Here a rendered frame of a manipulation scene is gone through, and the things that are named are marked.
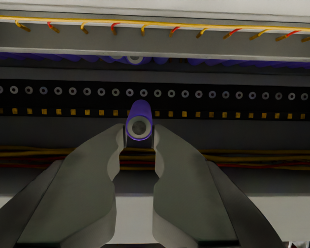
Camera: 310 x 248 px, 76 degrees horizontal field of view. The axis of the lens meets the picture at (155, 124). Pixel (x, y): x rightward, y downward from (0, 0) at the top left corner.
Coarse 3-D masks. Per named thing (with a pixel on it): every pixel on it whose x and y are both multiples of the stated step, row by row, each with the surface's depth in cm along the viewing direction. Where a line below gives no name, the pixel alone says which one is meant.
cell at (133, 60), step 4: (128, 56) 18; (128, 60) 18; (132, 60) 18; (136, 60) 18; (140, 60) 18; (144, 60) 18; (148, 60) 21; (132, 64) 18; (136, 64) 18; (140, 64) 19
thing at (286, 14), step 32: (0, 0) 12; (32, 0) 12; (64, 0) 12; (96, 0) 12; (128, 0) 12; (160, 0) 12; (192, 0) 12; (224, 0) 11; (256, 0) 11; (288, 0) 11
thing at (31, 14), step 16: (32, 16) 14; (48, 16) 14; (64, 16) 14; (80, 16) 14; (96, 16) 14; (112, 16) 14; (128, 16) 14; (144, 16) 14; (272, 32) 15; (288, 32) 15; (304, 32) 15
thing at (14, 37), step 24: (0, 24) 14; (24, 24) 14; (48, 24) 13; (144, 24) 13; (168, 24) 13; (192, 24) 13; (0, 48) 15; (24, 48) 15; (48, 48) 15; (72, 48) 15; (96, 48) 15; (120, 48) 15; (144, 48) 15; (168, 48) 15; (192, 48) 15; (216, 48) 15; (240, 48) 15; (264, 48) 15; (288, 48) 15
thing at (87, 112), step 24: (0, 96) 28; (24, 96) 29; (48, 96) 29; (72, 96) 29; (96, 96) 29; (120, 96) 29; (144, 96) 29; (168, 96) 30; (192, 96) 30; (216, 96) 30; (264, 120) 31; (288, 120) 31
